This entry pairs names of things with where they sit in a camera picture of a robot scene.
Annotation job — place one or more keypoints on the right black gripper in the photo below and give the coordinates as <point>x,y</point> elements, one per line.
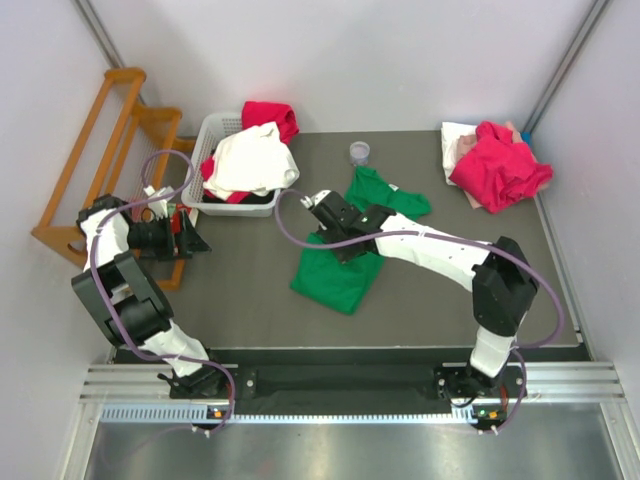
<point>345,255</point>

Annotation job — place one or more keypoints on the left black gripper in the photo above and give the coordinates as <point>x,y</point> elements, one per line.
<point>177,236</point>

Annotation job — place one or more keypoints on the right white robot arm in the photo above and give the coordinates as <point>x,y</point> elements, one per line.
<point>494,274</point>

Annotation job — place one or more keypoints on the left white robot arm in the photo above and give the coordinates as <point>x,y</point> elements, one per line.
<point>126,303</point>

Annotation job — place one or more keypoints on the blue item behind shirts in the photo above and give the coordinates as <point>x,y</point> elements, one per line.
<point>526,137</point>

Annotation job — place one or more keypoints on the colourful red box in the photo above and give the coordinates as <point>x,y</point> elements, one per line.
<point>175,210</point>

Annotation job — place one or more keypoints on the jar of paper clips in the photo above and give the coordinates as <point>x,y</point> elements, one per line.
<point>359,153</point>

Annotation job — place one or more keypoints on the black t shirt in basket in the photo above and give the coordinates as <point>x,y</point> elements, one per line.
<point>238,198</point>

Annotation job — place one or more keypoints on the white t shirt in basket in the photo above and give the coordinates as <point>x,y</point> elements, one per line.
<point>255,161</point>

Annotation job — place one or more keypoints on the wooden rack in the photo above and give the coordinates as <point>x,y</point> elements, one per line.
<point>118,134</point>

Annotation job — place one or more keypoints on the red t shirt in basket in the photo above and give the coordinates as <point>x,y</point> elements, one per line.
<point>256,113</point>

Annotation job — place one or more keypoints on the folded white t shirt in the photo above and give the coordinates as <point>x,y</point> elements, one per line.
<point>450,134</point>

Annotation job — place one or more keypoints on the folded pink t shirt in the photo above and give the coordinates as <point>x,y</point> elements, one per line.
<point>470,142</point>

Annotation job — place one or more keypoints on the crumpled red t shirt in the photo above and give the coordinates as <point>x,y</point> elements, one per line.
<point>500,170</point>

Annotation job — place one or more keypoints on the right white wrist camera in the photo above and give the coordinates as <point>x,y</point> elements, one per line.
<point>310,202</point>

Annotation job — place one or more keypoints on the slotted cable duct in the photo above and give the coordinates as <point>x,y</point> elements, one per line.
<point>210,415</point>

